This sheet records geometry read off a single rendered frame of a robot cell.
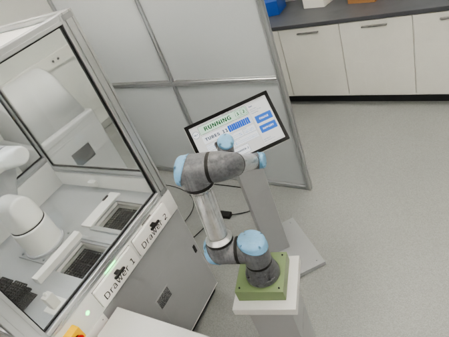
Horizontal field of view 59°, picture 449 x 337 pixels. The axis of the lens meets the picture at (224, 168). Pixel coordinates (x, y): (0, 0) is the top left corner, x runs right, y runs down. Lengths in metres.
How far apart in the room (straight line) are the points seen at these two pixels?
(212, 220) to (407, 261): 1.57
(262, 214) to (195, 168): 1.29
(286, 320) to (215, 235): 0.55
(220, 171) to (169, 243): 1.04
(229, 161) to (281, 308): 0.69
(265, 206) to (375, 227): 0.83
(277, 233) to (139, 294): 1.05
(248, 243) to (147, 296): 0.86
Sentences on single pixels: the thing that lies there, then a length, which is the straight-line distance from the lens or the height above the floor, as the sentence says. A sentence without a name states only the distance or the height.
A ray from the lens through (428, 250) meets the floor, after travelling 2.88.
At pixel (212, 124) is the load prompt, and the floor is 1.16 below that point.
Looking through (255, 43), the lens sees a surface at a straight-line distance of 2.79.
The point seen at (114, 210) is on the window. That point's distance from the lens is 2.06.
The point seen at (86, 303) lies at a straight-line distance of 2.03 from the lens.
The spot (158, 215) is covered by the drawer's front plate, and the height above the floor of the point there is 0.90.
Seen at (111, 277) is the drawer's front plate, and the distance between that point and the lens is 2.07.
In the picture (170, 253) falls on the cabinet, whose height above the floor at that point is 0.63.
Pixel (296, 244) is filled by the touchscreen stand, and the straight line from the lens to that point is 2.95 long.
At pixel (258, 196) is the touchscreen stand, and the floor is 0.58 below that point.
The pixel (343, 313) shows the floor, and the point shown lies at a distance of 2.63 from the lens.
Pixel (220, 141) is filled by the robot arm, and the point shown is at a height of 1.30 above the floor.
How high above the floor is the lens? 2.22
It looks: 34 degrees down
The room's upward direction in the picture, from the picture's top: 22 degrees counter-clockwise
